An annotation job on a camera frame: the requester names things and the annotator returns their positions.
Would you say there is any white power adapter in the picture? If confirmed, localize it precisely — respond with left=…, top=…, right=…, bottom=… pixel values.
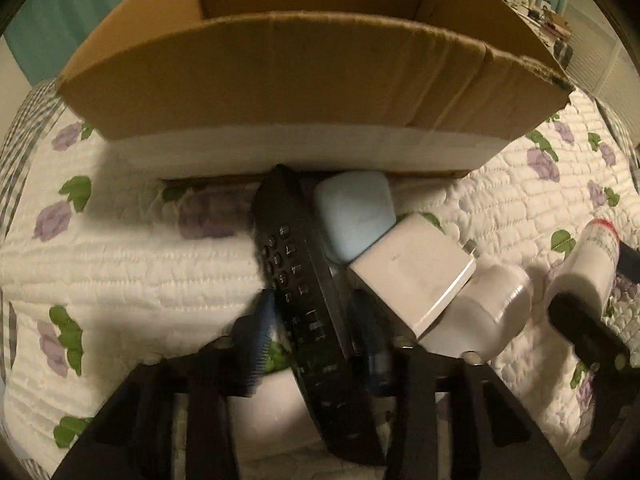
left=346, top=212, right=478, bottom=341

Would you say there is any white round object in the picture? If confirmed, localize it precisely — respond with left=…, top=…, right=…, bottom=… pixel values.
left=227, top=367, right=326, bottom=461

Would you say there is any teal curtain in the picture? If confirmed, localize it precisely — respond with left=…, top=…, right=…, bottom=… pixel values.
left=5, top=0, right=187, bottom=82

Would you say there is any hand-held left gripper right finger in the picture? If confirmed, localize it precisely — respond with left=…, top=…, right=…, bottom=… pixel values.
left=347, top=292, right=572, bottom=480

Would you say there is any black remote control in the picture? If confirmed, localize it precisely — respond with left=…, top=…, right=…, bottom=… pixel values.
left=250, top=164, right=388, bottom=466

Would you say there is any white floral quilt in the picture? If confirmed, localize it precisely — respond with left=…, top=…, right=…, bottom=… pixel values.
left=0, top=77, right=640, bottom=480

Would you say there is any white louvered door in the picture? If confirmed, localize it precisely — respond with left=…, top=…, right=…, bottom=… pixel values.
left=564, top=0, right=639, bottom=111

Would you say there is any white plastic jar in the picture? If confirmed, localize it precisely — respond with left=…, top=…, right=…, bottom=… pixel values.
left=417, top=264, right=533, bottom=365

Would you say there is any cluttered dresser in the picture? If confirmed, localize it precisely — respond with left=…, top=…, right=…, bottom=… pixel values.
left=517, top=0, right=574, bottom=63

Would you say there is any brown cardboard box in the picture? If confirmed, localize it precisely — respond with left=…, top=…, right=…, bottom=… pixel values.
left=56, top=0, right=575, bottom=179

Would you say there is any white bottle with red label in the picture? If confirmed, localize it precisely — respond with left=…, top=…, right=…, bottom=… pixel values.
left=544, top=219, right=621, bottom=321

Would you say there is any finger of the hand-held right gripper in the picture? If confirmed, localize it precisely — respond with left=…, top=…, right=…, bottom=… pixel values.
left=547, top=291, right=640, bottom=462
left=618, top=242, right=640, bottom=283

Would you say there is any light blue earbud case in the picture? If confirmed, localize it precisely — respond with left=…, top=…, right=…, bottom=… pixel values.
left=314, top=170, right=397, bottom=263

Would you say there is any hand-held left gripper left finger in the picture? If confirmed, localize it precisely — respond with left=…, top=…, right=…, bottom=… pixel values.
left=50, top=290, right=277, bottom=480

